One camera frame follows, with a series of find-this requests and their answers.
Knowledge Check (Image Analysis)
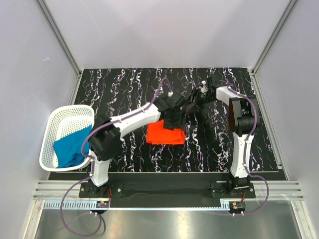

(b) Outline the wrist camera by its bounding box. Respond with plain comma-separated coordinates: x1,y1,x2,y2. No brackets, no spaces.
164,92,186,108
199,75,221,94

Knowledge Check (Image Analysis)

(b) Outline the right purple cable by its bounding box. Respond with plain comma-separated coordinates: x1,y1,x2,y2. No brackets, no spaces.
203,79,270,216

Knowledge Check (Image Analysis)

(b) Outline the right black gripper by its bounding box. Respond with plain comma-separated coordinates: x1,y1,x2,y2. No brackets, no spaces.
185,88,215,114

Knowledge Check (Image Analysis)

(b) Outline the blue t-shirt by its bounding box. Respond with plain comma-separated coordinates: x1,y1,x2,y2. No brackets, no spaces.
53,125,92,168

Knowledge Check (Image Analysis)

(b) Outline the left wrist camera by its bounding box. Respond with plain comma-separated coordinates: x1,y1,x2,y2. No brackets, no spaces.
164,92,186,108

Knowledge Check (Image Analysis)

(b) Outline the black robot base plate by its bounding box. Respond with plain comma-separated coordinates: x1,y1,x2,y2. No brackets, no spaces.
79,172,256,204

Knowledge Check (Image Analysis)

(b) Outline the white plastic laundry basket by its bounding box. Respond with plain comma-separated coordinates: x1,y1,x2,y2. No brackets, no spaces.
39,105,95,172

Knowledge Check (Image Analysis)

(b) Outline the purple cable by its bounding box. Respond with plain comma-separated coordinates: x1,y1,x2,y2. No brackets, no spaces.
59,77,175,236
203,79,270,216

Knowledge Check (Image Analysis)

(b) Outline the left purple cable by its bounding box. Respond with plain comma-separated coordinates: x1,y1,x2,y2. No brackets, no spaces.
59,77,175,236

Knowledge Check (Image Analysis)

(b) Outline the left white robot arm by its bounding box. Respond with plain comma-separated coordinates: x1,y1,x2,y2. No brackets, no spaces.
88,96,186,197

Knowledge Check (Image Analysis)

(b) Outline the slotted cable duct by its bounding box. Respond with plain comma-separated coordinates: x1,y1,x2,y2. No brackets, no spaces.
44,200,230,211

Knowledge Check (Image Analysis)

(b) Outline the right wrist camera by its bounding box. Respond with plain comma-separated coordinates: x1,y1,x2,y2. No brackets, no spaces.
199,75,221,94

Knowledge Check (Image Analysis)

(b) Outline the orange t-shirt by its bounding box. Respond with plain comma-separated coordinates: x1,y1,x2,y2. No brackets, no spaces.
146,120,186,145

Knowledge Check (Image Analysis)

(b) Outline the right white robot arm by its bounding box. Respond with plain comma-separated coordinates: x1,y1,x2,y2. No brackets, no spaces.
187,86,259,179

